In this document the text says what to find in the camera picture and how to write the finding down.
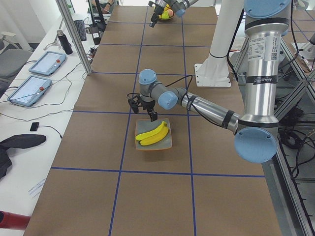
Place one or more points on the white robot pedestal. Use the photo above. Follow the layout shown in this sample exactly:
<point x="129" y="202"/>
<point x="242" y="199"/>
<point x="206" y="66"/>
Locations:
<point x="213" y="72"/>

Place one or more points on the blue teach pendant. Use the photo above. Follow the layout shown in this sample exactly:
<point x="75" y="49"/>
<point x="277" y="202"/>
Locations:
<point x="48" y="63"/>
<point x="30" y="91"/>

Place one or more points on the black bottle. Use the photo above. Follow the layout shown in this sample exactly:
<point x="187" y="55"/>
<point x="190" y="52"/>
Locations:
<point x="64" y="42"/>

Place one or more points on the small black device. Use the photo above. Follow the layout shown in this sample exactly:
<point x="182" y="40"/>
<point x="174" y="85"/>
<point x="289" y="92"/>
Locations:
<point x="34" y="126"/>

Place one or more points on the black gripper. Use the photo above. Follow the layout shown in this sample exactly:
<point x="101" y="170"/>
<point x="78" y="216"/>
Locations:
<point x="156" y="11"/>
<point x="148" y="105"/>

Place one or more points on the grey aluminium frame post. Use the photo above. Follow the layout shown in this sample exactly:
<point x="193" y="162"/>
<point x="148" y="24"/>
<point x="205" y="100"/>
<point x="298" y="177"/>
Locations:
<point x="68" y="20"/>

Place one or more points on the black keyboard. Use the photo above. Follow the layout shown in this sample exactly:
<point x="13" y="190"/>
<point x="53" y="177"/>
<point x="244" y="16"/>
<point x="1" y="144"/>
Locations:
<point x="80" y="27"/>

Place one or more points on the woven brown fruit basket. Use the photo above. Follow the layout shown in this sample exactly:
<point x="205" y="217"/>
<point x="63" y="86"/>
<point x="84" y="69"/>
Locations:
<point x="166" y="15"/>

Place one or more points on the blue teach pendant far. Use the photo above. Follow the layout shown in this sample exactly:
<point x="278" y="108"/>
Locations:
<point x="48" y="63"/>

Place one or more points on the red cylinder object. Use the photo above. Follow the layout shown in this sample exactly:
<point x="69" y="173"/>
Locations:
<point x="9" y="220"/>

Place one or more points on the blue teach pendant near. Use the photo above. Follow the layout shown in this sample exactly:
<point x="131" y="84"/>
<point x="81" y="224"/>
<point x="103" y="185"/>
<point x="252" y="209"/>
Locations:
<point x="30" y="91"/>

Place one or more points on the square grey-blue plate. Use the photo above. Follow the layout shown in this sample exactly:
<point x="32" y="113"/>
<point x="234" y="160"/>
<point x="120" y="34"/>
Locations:
<point x="145" y="125"/>

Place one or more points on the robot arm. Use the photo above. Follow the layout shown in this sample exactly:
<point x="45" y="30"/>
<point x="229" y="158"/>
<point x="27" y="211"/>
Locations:
<point x="266" y="21"/>
<point x="179" y="8"/>

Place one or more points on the greenish yellow banana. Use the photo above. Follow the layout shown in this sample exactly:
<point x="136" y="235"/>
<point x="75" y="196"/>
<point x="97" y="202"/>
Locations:
<point x="153" y="132"/>

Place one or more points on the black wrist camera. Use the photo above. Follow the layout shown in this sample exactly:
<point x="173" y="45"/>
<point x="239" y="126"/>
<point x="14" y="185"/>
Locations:
<point x="132" y="99"/>

